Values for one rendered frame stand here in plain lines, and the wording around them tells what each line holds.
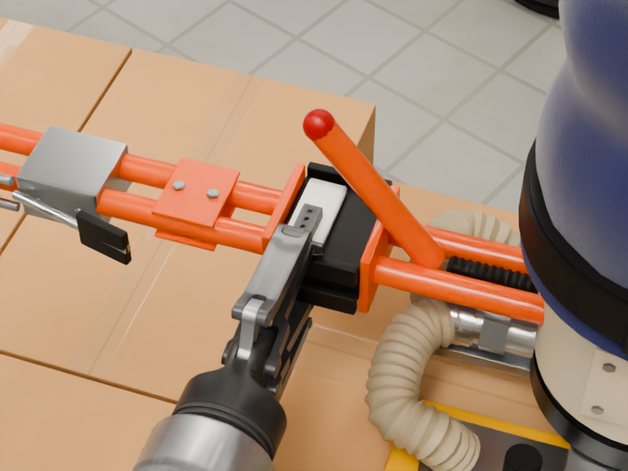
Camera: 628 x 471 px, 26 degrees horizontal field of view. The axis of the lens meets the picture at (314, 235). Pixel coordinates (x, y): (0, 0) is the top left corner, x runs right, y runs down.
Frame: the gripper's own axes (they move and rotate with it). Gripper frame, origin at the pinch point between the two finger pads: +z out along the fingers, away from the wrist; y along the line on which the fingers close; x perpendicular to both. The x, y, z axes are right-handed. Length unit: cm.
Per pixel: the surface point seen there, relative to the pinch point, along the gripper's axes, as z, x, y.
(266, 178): 60, -27, 62
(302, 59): 145, -51, 115
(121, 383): 21, -32, 62
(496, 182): 123, -3, 116
